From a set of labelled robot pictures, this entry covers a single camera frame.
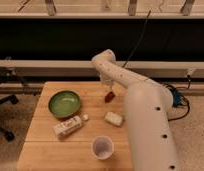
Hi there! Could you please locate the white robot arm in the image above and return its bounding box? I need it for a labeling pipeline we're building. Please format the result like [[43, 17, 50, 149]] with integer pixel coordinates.
[[92, 49, 181, 171]]

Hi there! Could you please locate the white rounded block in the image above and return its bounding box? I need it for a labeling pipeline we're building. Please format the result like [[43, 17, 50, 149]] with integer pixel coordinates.
[[105, 112, 123, 127]]

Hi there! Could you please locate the green bowl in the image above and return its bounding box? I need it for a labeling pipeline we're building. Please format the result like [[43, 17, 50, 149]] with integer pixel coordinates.
[[48, 90, 81, 118]]

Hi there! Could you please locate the translucent plastic cup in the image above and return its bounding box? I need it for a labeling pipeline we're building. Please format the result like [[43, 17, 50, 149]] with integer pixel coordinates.
[[91, 136, 115, 160]]

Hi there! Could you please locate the white plastic bottle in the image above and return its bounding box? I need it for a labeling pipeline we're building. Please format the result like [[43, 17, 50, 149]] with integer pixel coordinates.
[[53, 114, 90, 139]]

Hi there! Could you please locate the black office chair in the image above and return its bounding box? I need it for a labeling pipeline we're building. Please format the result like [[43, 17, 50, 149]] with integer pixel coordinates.
[[0, 76, 19, 142]]

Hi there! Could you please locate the black floor cable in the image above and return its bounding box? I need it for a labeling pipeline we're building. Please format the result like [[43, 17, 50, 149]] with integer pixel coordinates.
[[163, 74, 193, 122]]

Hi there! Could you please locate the black hanging cable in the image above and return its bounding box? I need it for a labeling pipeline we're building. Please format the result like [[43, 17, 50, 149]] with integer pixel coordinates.
[[120, 9, 152, 69]]

